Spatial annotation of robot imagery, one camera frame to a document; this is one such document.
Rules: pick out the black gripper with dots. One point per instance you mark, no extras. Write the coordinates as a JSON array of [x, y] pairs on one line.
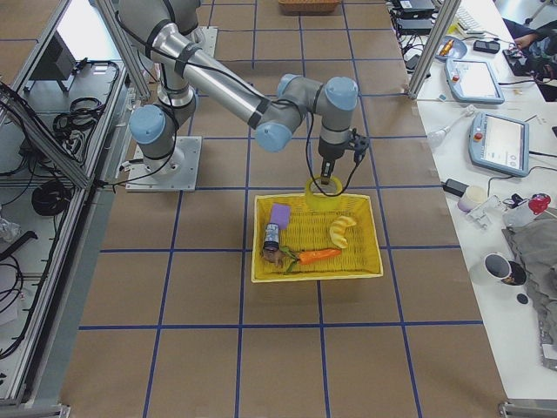
[[329, 153]]

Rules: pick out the yellow tape roll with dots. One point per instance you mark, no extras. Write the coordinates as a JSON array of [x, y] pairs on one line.
[[323, 197]]

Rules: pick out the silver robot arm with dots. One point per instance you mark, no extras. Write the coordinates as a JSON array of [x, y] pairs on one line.
[[162, 32]]

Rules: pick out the yellow toy banana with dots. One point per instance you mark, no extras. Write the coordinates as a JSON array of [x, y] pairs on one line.
[[337, 230]]

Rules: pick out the purple sponge block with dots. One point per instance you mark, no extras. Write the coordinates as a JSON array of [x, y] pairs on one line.
[[280, 215]]

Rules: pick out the yellow woven basket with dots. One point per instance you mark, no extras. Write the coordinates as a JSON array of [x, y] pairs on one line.
[[307, 231]]

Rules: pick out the small labelled bottle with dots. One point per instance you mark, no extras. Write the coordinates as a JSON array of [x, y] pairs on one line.
[[271, 241]]

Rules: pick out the orange toy carrot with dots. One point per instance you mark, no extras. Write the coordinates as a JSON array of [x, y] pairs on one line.
[[309, 257]]

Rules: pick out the brown toy root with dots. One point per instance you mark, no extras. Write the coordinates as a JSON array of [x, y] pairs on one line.
[[276, 257]]

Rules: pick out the black power adapter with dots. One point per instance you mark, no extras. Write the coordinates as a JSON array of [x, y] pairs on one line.
[[454, 187]]

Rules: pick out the lavender white cup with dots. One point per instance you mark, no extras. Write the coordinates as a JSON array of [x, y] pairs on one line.
[[472, 197]]

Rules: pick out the brown wicker basket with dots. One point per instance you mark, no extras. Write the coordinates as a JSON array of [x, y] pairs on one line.
[[309, 6]]

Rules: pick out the far teach pendant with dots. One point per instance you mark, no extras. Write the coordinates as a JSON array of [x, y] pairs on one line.
[[473, 82]]

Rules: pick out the teach pendant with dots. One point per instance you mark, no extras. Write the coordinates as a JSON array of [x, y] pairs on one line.
[[499, 144], [473, 82]]

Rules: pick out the near teach pendant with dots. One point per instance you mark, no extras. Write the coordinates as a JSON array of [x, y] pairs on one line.
[[499, 144]]

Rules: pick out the brass cylinder tool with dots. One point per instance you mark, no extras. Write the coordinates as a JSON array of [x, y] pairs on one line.
[[446, 48]]

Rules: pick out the blue plate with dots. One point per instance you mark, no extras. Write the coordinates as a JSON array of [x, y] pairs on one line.
[[458, 51]]

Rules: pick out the white mug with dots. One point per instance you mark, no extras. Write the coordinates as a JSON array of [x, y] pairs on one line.
[[497, 267]]

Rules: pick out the red round object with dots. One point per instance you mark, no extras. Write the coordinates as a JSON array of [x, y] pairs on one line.
[[538, 203]]

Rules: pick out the grey cloth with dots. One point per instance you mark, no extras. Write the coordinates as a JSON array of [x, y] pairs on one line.
[[534, 247]]

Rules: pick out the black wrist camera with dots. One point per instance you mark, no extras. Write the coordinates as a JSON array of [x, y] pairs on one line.
[[358, 145]]

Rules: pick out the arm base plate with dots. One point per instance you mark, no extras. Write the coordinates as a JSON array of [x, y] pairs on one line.
[[206, 37], [179, 174]]

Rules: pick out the aluminium frame post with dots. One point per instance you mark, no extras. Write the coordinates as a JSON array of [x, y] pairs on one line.
[[444, 20]]

